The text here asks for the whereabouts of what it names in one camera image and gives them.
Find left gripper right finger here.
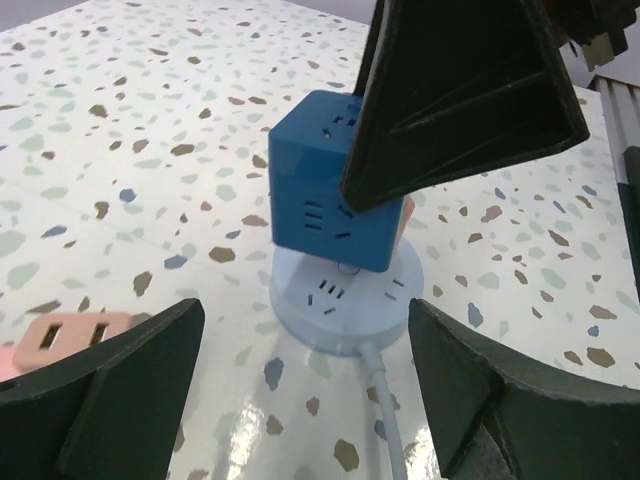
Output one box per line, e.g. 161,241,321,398
409,299,639,479

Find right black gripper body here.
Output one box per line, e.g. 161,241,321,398
543,0,639,70

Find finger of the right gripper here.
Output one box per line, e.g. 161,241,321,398
341,1,589,212

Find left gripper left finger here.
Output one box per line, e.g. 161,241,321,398
1,298,204,480

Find pink brown plug adapter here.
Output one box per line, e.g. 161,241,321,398
13,312,133,373

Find pink power strip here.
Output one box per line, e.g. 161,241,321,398
0,344,21,383

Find orange pink plug adapter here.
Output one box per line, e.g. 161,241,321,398
396,195,415,242

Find blue cube socket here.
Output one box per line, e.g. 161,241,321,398
268,90,405,272

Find blue round socket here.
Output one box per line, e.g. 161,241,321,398
270,238,424,356

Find aluminium front rail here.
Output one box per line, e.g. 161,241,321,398
591,75,639,183

